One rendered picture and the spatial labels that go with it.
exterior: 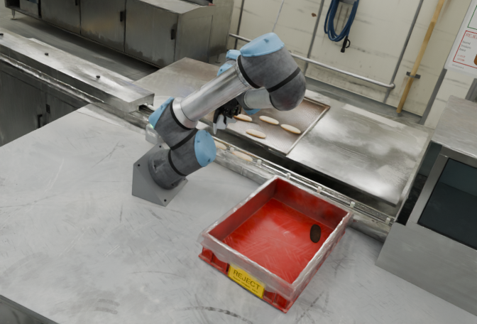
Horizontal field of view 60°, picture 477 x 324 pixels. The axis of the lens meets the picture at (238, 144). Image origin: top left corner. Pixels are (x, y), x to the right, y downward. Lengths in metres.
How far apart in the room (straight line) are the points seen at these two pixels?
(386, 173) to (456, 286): 0.59
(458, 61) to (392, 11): 3.01
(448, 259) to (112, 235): 1.03
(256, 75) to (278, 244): 0.58
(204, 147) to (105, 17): 3.92
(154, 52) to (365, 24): 2.50
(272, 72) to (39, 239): 0.85
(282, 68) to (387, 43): 4.13
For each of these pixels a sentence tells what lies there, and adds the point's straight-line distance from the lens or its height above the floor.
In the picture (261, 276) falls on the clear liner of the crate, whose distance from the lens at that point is 1.19.
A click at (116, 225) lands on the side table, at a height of 0.82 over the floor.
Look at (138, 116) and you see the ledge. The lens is 2.00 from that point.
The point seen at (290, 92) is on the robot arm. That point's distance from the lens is 1.20.
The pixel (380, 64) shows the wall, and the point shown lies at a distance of 5.33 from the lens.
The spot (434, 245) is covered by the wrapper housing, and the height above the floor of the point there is 0.99.
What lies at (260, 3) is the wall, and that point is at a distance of 5.81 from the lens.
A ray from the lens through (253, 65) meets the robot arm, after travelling 1.19.
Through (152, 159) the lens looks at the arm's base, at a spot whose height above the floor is 0.95.
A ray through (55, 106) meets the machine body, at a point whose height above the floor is 0.70.
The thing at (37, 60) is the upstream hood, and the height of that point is 0.92.
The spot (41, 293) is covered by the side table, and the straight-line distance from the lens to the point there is 1.25.
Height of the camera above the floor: 1.75
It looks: 29 degrees down
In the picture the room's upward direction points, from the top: 11 degrees clockwise
